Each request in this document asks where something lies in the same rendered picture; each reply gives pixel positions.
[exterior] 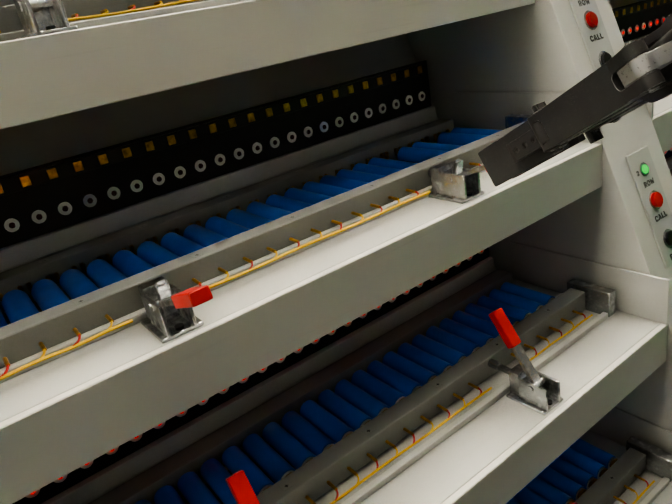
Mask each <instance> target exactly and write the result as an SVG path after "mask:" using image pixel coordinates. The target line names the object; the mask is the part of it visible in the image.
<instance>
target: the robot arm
mask: <svg viewBox="0 0 672 504"><path fill-rule="evenodd" d="M671 94H672V14H671V15H669V16H668V17H667V18H666V19H665V20H664V22H663V24H662V26H661V27H660V28H658V29H656V30H655V31H653V32H652V33H650V34H649V35H647V36H646V37H644V38H641V39H640V38H639V39H636V40H632V41H630V42H628V43H627V44H625V45H624V47H623V48H622V49H621V50H620V51H619V52H618V53H617V54H616V55H614V56H613V57H612V58H611V59H610V60H609V61H608V62H606V63H605V64H604V65H602V66H601V67H600V68H598V69H597V70H595V71H594V72H593V73H591V74H590V75H588V76H587V77H585V78H584V79H583V80H581V81H580V82H578V83H577V84H576V85H574V86H573V87H571V88H570V89H569V90H567V91H566V92H564V93H563V94H562V95H560V96H559V97H557V98H556V99H555V100H553V101H552V102H550V103H549V104H546V103H545V101H544V102H541V103H538V104H536V105H533V106H532V110H533V112H534V113H532V114H531V116H529V118H528V119H527V121H526V122H524V123H523V124H521V125H519V126H518V127H516V128H515V129H513V130H512V131H510V132H509V133H507V134H506V135H504V136H503V137H501V138H500V139H498V140H496V141H495V142H493V143H492V144H490V145H489V146H487V147H486V148H484V149H483V150H481V151H480V152H478V155H479V157H480V159H481V161H482V163H483V165H484V167H485V169H486V171H487V173H488V175H489V176H490V178H491V180H492V182H493V184H494V186H499V185H501V184H503V183H504V182H506V181H508V180H510V179H514V178H516V177H518V176H520V175H522V174H524V173H525V172H527V171H529V170H531V169H533V168H534V167H536V166H538V165H540V164H542V163H544V162H545V161H547V160H549V159H551V158H553V157H555V156H556V155H558V154H560V153H562V152H564V151H565V150H567V149H569V148H571V147H573V146H575V145H576V144H578V143H580V142H582V141H584V140H585V139H586V138H585V136H584V134H583V133H585V135H586V137H587V139H588V141H589V142H590V144H592V143H594V142H596V141H598V140H600V139H602V138H604V137H603V135H602V133H601V131H600V127H602V126H603V125H605V124H608V123H615V122H617V121H619V120H621V119H620V118H621V117H622V116H624V115H626V114H628V113H630V112H631V111H633V110H635V109H637V108H639V107H641V106H642V105H644V104H646V103H648V102H649V103H654V102H657V101H659V100H661V99H664V98H666V97H668V96H669V95H671Z"/></svg>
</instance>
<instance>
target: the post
mask: <svg viewBox="0 0 672 504"><path fill-rule="evenodd" d="M595 1H596V4H597V7H598V10H599V12H600V15H601V18H602V21H603V24H604V26H605V29H606V32H607V35H608V38H609V40H610V43H611V46H612V49H613V52H614V54H615V55H616V54H617V53H618V52H619V51H620V50H621V49H622V48H623V47H624V45H625V44H624V41H623V39H622V36H621V33H620V30H619V27H618V25H617V22H616V19H615V16H614V13H613V11H612V8H611V5H610V2H609V0H595ZM406 35H407V38H408V41H409V43H410V46H411V48H412V51H413V54H414V56H415V59H416V61H417V62H419V61H423V60H426V61H427V69H428V78H429V87H430V97H431V100H432V103H433V106H435V109H436V113H437V116H438V119H453V122H454V128H455V127H456V126H455V115H454V105H453V94H452V92H566V91H567V90H569V89H570V88H571V87H573V86H574V85H576V84H577V83H578V82H580V81H581V80H583V79H584V78H585V77H587V76H588V75H590V74H591V73H593V72H594V69H593V66H592V64H591V61H590V58H589V55H588V52H587V50H586V47H585V44H584V41H583V39H582V36H581V33H580V30H579V28H578V25H577V22H576V19H575V17H574V14H573V11H572V8H571V6H570V3H569V0H535V3H534V4H530V5H526V6H521V7H517V8H513V9H509V10H504V11H500V12H496V13H492V14H487V15H483V16H479V17H475V18H470V19H466V20H462V21H458V22H454V23H449V24H445V25H441V26H437V27H432V28H428V29H424V30H420V31H415V32H411V33H407V34H406ZM620 119H621V120H619V121H617V122H615V123H608V124H605V125H603V126H602V135H603V137H604V138H602V186H601V187H600V188H598V189H596V190H594V191H592V192H590V193H588V194H587V195H585V196H583V197H581V198H579V199H577V200H575V201H574V202H572V203H570V204H568V205H566V206H564V207H562V208H561V209H559V210H557V211H555V212H553V213H551V214H549V215H548V216H546V217H544V218H542V219H540V220H538V221H536V222H535V223H533V224H531V225H529V226H527V227H525V228H523V229H522V230H520V231H518V232H516V233H514V234H512V235H510V236H509V237H507V238H505V239H503V240H501V241H499V242H497V243H496V244H494V245H492V246H490V247H489V251H490V254H491V257H492V258H493V259H494V264H495V267H496V269H502V270H505V271H508V272H511V259H510V244H509V242H515V243H519V244H523V245H528V246H532V247H536V248H540V249H544V250H548V251H553V252H557V253H561V254H565V255H569V256H573V257H577V258H582V259H586V260H590V261H594V262H598V263H602V264H606V265H611V266H615V267H619V268H623V269H627V270H631V271H635V272H640V273H644V274H648V275H652V276H656V277H660V278H665V279H669V280H670V292H669V313H668V332H667V353H666V361H665V362H664V363H663V364H662V365H661V366H660V367H659V368H657V369H656V370H655V371H654V372H653V373H652V374H651V375H650V376H648V377H647V378H646V379H645V380H644V381H643V382H642V383H641V384H640V385H638V386H637V387H636V388H635V389H634V390H633V391H632V392H631V393H629V394H628V395H627V396H626V397H625V398H624V399H623V400H622V401H620V402H619V403H618V404H617V405H616V406H615V407H617V408H619V409H621V410H623V411H626V412H628V413H630V414H633V415H635V416H637V417H640V418H642V419H644V420H646V421H649V422H651V423H653V424H656V425H658V426H660V427H663V428H665V429H667V430H670V431H672V265H670V266H669V267H667V268H665V265H664V263H663V260H662V257H661V254H660V252H659V249H658V246H657V243H656V240H655V238H654V235H653V232H652V229H651V227H650V224H649V221H648V218H647V216H646V213H645V210H644V207H643V205H642V202H641V199H640V196H639V193H638V191H637V188H636V185H635V182H634V180H633V177H632V174H631V171H630V169H629V166H628V163H627V160H626V158H625V157H626V156H628V155H630V154H632V153H634V152H636V151H638V150H640V149H642V148H644V147H646V146H648V149H649V152H650V155H651V158H652V160H653V163H654V166H655V169H656V172H657V174H658V177H659V180H660V183H661V185H662V188H663V191H664V194H665V197H666V199H667V202H668V205H669V208H670V211H671V213H672V176H671V173H670V170H669V168H668V165H667V162H666V159H665V156H664V154H663V151H662V148H661V145H660V142H659V140H658V137H657V134H656V131H655V128H654V126H653V123H652V120H651V117H650V114H649V111H648V109H647V106H646V104H644V105H642V106H641V107H639V108H637V109H635V110H633V111H631V112H630V113H628V114H626V115H624V116H622V117H621V118H620Z"/></svg>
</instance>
